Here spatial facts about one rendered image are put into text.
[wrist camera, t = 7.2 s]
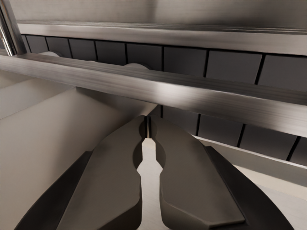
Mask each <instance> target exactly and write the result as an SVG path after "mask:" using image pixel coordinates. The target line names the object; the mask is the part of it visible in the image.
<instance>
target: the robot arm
mask: <svg viewBox="0 0 307 230"><path fill-rule="evenodd" d="M148 131H149V138H152V140H153V141H154V142H155V150H156V161H157V162H158V163H159V164H160V165H161V167H162V169H163V170H162V172H161V173H160V176H159V202H160V210H161V217H162V222H163V224H164V225H165V226H166V227H168V228H169V229H171V230H294V228H293V227H292V225H291V224H290V222H289V221H288V220H287V218H286V217H285V216H284V215H283V213H282V212H281V211H280V210H279V209H278V207H277V206H276V205H275V204H274V203H273V201H272V200H271V199H270V198H269V197H268V196H267V195H266V194H265V193H264V192H263V191H262V190H261V189H260V188H259V187H258V186H257V185H256V184H254V183H253V182H252V181H251V180H250V179H249V178H247V177H246V176H245V175H244V174H243V173H242V172H240V171H239V170H238V169H237V168H236V167H235V166H234V165H233V164H231V163H230V162H229V161H228V160H227V159H226V158H224V157H223V156H222V155H221V154H220V153H219V152H217V151H216V150H215V149H214V148H213V147H212V146H205V145H203V144H202V143H201V142H200V141H199V140H198V139H196V138H195V137H194V136H193V135H191V134H190V133H188V132H187V131H185V130H183V129H181V128H179V127H178V126H176V125H174V124H172V123H170V122H168V121H166V120H164V119H163V118H161V117H159V116H157V115H149V116H145V115H140V116H138V117H136V118H135V119H133V120H131V121H130V122H128V123H126V124H125V125H123V126H122V127H120V128H119V129H117V130H115V131H114V132H112V133H111V134H110V135H108V136H107V137H106V138H104V139H103V140H102V141H101V142H100V143H99V144H98V145H97V146H96V147H95V148H94V149H93V150H92V151H85V152H84V153H83V154H82V155H81V156H80V157H79V158H78V159H77V160H76V161H75V162H74V163H73V164H72V165H71V166H70V167H69V168H68V169H67V170H66V171H65V172H64V173H63V174H62V175H61V176H60V177H59V178H58V179H57V180H56V181H55V182H54V183H53V184H52V185H51V186H50V187H49V188H48V189H47V190H46V191H45V192H44V193H43V194H42V195H41V196H40V198H39V199H38V200H37V201H36V202H35V203H34V204H33V205H32V207H31V208H30V209H29V210H28V211H27V212H26V214H25V215H24V216H23V218H22V219H21V220H20V222H19V223H18V224H17V226H16V227H15V229H14V230H136V229H137V228H138V227H139V226H140V224H141V222H142V207H143V198H142V185H141V176H140V174H139V173H138V171H137V168H138V166H139V165H140V163H141V162H142V161H143V151H142V142H143V141H144V140H145V138H147V136H148Z"/></svg>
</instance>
